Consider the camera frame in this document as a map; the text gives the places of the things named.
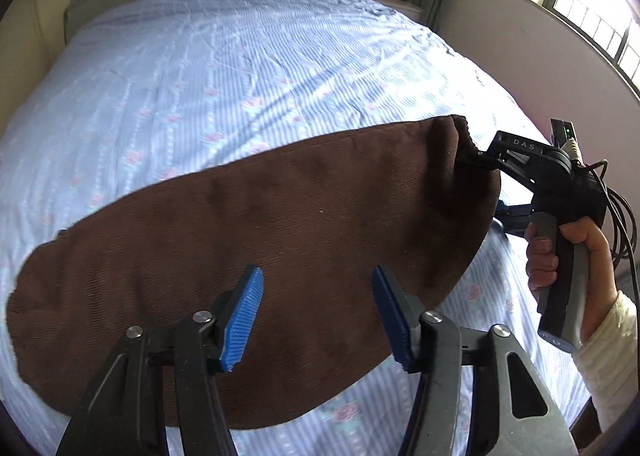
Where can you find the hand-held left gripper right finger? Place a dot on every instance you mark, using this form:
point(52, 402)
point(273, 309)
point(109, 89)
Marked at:
point(391, 314)

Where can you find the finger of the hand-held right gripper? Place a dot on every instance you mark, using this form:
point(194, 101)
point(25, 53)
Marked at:
point(481, 159)
point(512, 216)

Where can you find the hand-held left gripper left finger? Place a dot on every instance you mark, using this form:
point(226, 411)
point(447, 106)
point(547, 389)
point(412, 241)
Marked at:
point(244, 314)

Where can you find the brown pants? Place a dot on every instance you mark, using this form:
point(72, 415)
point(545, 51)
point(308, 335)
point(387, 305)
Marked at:
point(280, 246)

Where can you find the person's right forearm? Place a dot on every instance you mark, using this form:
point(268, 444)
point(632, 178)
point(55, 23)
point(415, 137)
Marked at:
point(607, 366)

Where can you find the person's right hand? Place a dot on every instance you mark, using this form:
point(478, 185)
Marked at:
point(575, 261)

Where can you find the white bedside table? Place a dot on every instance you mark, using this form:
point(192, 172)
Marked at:
point(397, 3)

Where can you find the window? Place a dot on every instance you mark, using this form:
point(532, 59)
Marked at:
point(592, 6)

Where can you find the blue floral bed sheet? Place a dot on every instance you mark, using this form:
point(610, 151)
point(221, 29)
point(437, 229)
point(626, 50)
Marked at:
point(210, 86)

